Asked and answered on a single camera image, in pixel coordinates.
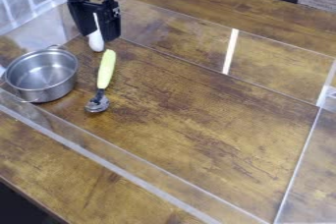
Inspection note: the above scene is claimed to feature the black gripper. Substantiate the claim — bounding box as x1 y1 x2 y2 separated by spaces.
67 0 121 41

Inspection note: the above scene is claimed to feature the green handled metal spoon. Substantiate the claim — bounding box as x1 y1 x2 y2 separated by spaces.
85 49 117 113

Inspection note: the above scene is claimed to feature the white plush toy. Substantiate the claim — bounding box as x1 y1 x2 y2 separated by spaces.
87 14 105 52

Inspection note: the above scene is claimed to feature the small steel pot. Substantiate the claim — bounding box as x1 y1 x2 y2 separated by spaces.
0 45 79 103

